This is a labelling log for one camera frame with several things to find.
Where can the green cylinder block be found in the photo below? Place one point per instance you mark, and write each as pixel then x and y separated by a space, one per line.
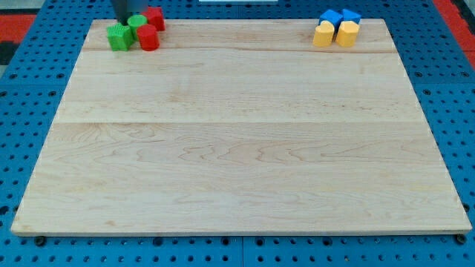
pixel 136 21

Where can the red cylinder block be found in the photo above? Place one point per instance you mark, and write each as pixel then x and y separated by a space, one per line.
pixel 148 38

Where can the yellow hexagon block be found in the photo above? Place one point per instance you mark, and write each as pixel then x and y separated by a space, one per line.
pixel 347 34

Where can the yellow heart block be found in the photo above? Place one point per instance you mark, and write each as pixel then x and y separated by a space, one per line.
pixel 323 36

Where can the red star block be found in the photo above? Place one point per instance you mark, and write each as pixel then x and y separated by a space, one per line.
pixel 155 17

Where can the grey robot arm tool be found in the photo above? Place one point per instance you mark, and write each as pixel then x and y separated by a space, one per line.
pixel 124 9

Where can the blue triangle block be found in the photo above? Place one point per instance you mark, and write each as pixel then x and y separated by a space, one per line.
pixel 351 16

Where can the blue cube block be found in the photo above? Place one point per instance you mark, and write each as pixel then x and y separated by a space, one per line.
pixel 333 17

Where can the green star block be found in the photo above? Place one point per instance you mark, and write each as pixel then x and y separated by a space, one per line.
pixel 119 37

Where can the wooden board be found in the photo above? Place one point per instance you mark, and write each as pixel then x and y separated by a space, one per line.
pixel 240 127

